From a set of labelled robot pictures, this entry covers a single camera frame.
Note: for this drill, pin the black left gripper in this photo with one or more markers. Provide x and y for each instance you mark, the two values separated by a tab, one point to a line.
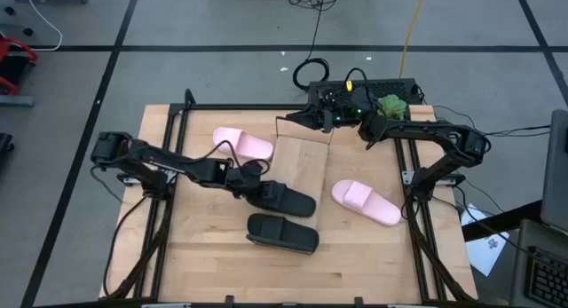
244	179

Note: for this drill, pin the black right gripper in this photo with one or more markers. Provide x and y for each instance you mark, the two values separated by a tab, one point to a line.
346	115

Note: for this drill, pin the black slide sandal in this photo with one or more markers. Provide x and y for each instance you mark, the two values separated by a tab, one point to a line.
297	203
284	232

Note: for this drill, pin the pink slide sandal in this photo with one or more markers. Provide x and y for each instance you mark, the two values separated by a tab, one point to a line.
364	199
248	144

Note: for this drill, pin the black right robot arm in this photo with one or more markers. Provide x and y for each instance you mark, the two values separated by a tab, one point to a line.
426	130

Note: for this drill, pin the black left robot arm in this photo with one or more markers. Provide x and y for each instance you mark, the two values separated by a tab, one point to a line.
191	168

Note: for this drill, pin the black computer box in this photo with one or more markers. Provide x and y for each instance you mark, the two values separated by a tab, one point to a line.
390	86

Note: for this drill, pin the white paper sheet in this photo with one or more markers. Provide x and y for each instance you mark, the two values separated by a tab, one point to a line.
486	250

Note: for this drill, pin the grey laptop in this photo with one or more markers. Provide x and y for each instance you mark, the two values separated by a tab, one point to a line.
557	175

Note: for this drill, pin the grey floor plate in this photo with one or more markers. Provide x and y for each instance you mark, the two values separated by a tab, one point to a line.
15	100

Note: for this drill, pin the black keyboard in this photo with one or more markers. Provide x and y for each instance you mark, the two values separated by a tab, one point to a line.
550	279

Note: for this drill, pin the wooden shelf with black frame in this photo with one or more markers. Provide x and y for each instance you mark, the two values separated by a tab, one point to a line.
302	166

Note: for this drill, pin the black aluminium rig frame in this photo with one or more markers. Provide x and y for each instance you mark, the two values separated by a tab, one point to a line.
231	106

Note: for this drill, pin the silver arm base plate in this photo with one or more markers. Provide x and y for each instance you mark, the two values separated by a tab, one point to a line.
128	180
407	177

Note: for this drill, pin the black edge bracket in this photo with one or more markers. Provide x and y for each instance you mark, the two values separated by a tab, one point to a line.
229	301
359	302

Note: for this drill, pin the red tubular chair frame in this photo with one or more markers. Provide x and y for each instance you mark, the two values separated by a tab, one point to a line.
22	45

